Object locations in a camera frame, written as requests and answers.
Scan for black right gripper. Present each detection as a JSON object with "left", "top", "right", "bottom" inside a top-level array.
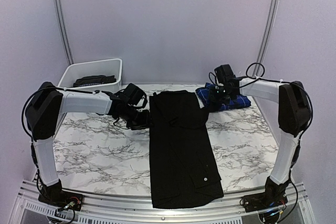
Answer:
[{"left": 207, "top": 86, "right": 233, "bottom": 105}]

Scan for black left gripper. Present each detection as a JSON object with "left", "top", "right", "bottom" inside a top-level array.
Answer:
[{"left": 118, "top": 104, "right": 154, "bottom": 130}]

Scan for black long sleeve shirt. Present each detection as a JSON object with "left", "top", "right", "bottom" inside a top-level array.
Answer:
[{"left": 149, "top": 90, "right": 224, "bottom": 209}]

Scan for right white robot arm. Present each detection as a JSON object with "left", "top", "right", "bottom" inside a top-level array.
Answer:
[{"left": 210, "top": 75, "right": 313, "bottom": 207}]

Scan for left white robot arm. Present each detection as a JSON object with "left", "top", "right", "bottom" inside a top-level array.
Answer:
[{"left": 22, "top": 82, "right": 151, "bottom": 206}]

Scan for blue plaid folded shirt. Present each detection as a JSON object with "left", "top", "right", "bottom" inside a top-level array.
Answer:
[{"left": 195, "top": 82, "right": 251, "bottom": 112}]

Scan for dark clothes in bin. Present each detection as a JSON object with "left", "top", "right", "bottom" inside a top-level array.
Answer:
[{"left": 73, "top": 75, "right": 116, "bottom": 88}]

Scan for white plastic bin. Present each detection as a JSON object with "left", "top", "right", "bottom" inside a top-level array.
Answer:
[{"left": 57, "top": 58, "right": 123, "bottom": 93}]

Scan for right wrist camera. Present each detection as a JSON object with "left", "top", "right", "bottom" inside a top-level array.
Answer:
[{"left": 208, "top": 64, "right": 240, "bottom": 88}]

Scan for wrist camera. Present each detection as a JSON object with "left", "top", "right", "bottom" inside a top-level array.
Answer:
[
  {"left": 119, "top": 83, "right": 148, "bottom": 109},
  {"left": 208, "top": 64, "right": 240, "bottom": 88}
]

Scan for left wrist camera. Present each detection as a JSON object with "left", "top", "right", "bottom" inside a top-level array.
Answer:
[{"left": 119, "top": 83, "right": 148, "bottom": 109}]

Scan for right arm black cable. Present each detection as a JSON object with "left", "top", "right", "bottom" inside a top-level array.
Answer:
[{"left": 245, "top": 62, "right": 314, "bottom": 209}]

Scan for right aluminium corner post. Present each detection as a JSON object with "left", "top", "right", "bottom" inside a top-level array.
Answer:
[{"left": 254, "top": 0, "right": 283, "bottom": 65}]

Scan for aluminium corner post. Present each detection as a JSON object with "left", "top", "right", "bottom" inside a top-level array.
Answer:
[
  {"left": 254, "top": 0, "right": 283, "bottom": 65},
  {"left": 54, "top": 0, "right": 74, "bottom": 65}
]

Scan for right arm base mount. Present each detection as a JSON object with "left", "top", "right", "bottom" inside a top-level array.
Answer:
[{"left": 240, "top": 177, "right": 290, "bottom": 212}]

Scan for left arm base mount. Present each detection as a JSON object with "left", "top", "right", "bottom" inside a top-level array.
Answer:
[{"left": 38, "top": 183, "right": 83, "bottom": 211}]

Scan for left aluminium corner post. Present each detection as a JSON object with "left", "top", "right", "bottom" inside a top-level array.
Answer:
[{"left": 54, "top": 0, "right": 74, "bottom": 65}]

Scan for aluminium frame rail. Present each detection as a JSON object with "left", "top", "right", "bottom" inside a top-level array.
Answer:
[{"left": 15, "top": 179, "right": 316, "bottom": 224}]

